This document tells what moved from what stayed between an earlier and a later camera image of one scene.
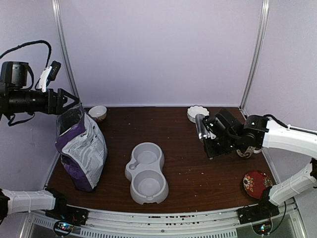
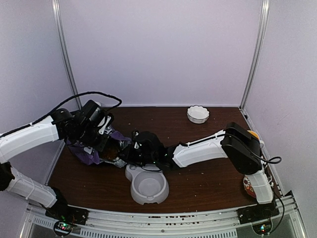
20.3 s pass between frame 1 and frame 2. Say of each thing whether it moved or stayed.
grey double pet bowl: stayed
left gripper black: moved
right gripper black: moved
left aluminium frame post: stayed
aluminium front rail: stayed
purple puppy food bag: moved
